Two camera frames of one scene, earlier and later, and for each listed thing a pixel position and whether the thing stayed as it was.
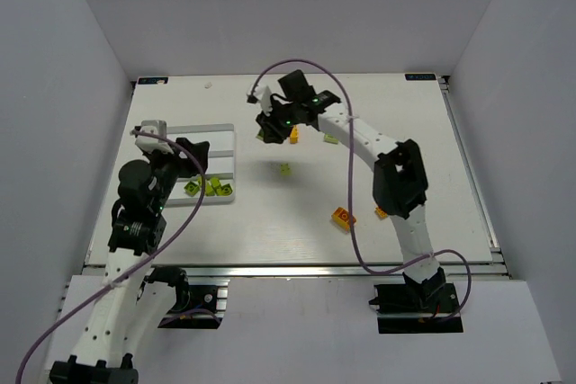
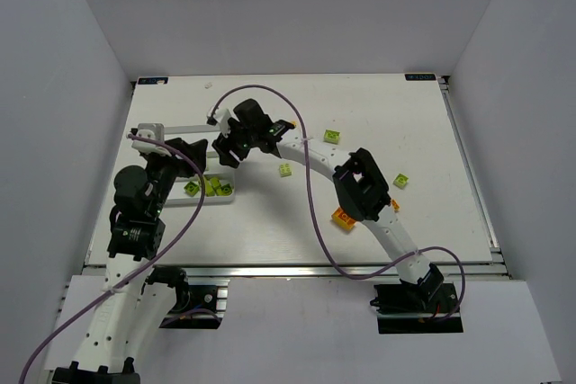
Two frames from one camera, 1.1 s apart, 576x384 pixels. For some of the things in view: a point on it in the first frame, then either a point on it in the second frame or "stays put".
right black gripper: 272,125 to 232,146
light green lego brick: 285,170 stays put
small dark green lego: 192,189 stays put
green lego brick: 209,188 stays put
